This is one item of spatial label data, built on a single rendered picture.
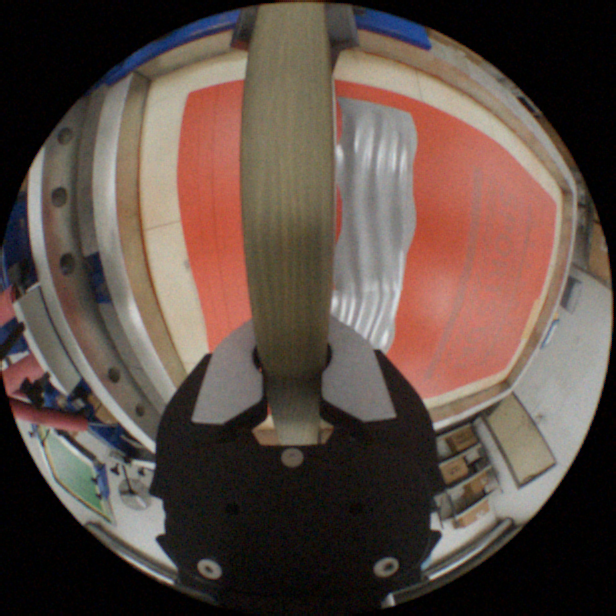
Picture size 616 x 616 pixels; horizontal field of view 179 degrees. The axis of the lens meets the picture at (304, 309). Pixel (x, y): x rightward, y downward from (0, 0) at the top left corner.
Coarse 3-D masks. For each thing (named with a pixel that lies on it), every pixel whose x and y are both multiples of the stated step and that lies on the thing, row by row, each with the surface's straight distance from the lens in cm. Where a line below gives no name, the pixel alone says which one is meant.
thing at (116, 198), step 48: (192, 48) 25; (384, 48) 25; (432, 48) 27; (144, 96) 27; (480, 96) 31; (96, 144) 25; (528, 144) 42; (96, 192) 23; (576, 192) 64; (144, 288) 22; (144, 336) 22
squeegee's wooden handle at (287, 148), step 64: (256, 64) 8; (320, 64) 8; (256, 128) 7; (320, 128) 7; (256, 192) 6; (320, 192) 6; (256, 256) 6; (320, 256) 6; (256, 320) 7; (320, 320) 7; (320, 384) 10
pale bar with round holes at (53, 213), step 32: (64, 128) 28; (64, 160) 27; (32, 192) 28; (64, 192) 26; (32, 224) 27; (64, 224) 25; (64, 256) 26; (64, 288) 24; (64, 320) 24; (96, 320) 26; (96, 352) 26; (96, 384) 28; (128, 384) 30; (128, 416) 30; (160, 416) 36
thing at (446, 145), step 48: (192, 96) 23; (240, 96) 21; (336, 96) 20; (384, 96) 22; (192, 144) 20; (432, 144) 22; (480, 144) 29; (192, 192) 19; (432, 192) 21; (528, 192) 39; (192, 240) 19; (240, 240) 17; (336, 240) 17; (432, 240) 21; (240, 288) 18; (432, 288) 23; (528, 288) 45
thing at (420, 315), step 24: (216, 312) 20; (240, 312) 20; (408, 312) 22; (432, 312) 25; (528, 312) 50; (216, 336) 22; (408, 336) 24; (432, 336) 27; (408, 360) 28; (504, 360) 54; (432, 384) 36; (456, 384) 42
